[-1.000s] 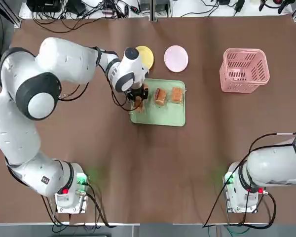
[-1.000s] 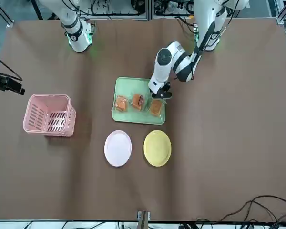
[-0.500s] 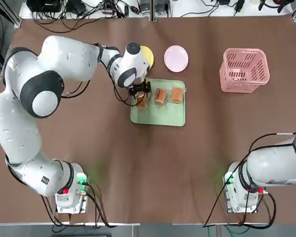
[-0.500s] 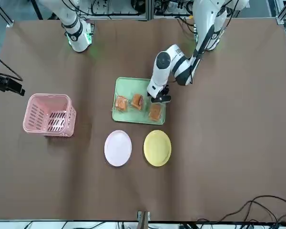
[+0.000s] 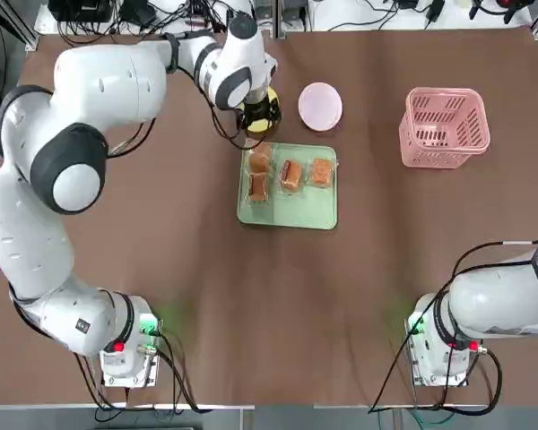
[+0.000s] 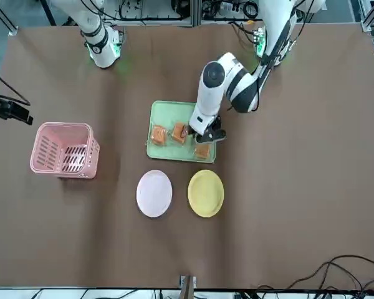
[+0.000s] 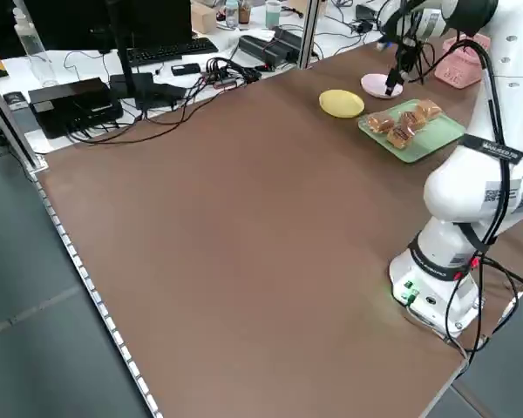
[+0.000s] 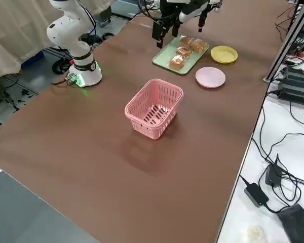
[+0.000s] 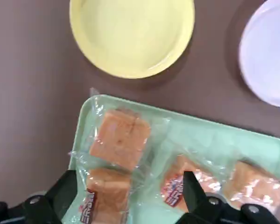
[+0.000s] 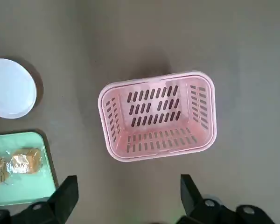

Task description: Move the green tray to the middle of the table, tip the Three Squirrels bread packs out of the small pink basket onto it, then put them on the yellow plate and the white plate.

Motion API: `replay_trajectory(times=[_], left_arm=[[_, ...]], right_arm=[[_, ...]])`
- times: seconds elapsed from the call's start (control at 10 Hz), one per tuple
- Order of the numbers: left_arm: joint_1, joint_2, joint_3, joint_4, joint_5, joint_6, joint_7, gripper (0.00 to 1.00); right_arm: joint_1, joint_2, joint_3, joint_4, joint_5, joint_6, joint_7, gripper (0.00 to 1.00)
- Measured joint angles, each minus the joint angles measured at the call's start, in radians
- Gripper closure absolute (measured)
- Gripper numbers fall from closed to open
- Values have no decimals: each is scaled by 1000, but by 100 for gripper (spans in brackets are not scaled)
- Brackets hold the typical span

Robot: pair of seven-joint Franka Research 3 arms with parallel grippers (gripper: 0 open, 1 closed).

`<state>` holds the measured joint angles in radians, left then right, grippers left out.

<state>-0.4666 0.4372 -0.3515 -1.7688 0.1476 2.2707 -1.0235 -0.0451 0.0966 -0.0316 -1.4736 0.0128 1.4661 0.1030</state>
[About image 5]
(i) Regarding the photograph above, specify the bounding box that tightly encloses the yellow round plate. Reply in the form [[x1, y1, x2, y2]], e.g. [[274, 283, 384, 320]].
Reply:
[[239, 87, 282, 136]]

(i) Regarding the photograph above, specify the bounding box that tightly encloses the aluminium frame post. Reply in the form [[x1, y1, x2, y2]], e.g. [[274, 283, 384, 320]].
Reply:
[[271, 0, 289, 40]]

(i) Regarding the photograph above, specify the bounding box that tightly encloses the black cable hub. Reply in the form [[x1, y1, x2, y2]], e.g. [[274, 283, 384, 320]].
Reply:
[[184, 2, 214, 27]]

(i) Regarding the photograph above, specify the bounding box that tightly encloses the black base cable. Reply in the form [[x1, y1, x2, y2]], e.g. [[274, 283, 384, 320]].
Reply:
[[367, 329, 506, 416], [74, 329, 216, 416]]

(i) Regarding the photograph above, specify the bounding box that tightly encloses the black right base cable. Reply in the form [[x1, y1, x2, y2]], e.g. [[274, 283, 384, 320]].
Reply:
[[367, 329, 506, 416]]

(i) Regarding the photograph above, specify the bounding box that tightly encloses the black monitor stand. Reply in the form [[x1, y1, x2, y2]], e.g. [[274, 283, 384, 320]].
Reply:
[[119, 0, 159, 26]]

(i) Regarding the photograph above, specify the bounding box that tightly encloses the black device box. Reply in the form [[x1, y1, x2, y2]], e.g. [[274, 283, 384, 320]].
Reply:
[[48, 0, 118, 23]]

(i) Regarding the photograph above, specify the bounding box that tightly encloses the black left base cable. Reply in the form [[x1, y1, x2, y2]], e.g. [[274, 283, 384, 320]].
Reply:
[[74, 329, 216, 416]]

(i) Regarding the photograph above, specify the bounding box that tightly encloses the small pink slatted basket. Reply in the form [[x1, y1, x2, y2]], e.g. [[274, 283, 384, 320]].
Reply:
[[398, 86, 492, 170]]

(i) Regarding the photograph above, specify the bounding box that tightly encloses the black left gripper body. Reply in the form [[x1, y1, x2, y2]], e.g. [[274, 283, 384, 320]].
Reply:
[[244, 99, 274, 122]]

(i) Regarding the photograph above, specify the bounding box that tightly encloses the aluminium frame beam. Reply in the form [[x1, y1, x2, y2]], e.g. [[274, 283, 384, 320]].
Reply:
[[0, 0, 41, 48]]

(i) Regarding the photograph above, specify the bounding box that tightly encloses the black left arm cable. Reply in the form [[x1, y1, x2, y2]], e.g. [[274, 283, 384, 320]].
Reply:
[[105, 26, 252, 158]]

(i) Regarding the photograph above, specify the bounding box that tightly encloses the white round plate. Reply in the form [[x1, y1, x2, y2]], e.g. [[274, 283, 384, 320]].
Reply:
[[298, 82, 344, 132]]

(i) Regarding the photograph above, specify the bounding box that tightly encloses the green rectangular tray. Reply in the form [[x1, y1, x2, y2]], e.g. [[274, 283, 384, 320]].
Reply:
[[237, 143, 339, 230]]

